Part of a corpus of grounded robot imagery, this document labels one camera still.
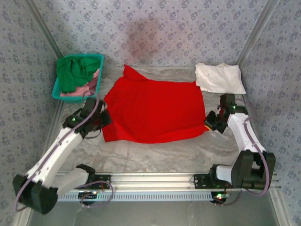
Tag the red t-shirt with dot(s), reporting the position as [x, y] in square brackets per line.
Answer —
[152, 110]

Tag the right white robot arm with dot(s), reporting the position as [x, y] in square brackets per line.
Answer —
[242, 134]

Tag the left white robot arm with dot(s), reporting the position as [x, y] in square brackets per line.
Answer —
[54, 157]

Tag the teal plastic laundry basket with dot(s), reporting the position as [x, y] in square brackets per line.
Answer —
[70, 100]

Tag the pink t-shirt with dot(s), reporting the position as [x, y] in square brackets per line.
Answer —
[77, 91]

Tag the folded white t-shirt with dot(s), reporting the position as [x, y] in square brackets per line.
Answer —
[221, 77]

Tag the green t-shirt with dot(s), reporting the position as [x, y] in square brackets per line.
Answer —
[70, 73]

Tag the right control board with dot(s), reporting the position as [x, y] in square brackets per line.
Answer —
[219, 197]

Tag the control board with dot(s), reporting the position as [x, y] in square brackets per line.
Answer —
[219, 197]
[88, 196]

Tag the left control board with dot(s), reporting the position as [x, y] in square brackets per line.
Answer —
[88, 196]

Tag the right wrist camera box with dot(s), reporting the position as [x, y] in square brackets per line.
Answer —
[211, 119]

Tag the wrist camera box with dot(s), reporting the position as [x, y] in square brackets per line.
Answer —
[106, 118]
[211, 119]

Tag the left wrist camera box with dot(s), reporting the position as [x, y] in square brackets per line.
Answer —
[106, 118]

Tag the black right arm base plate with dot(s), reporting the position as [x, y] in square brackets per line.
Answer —
[202, 181]

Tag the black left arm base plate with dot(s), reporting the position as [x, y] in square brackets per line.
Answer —
[101, 181]

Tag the aluminium mounting rail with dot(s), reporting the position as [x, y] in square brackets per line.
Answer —
[152, 180]

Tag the aluminium frame post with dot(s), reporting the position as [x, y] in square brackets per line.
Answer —
[44, 26]
[256, 28]

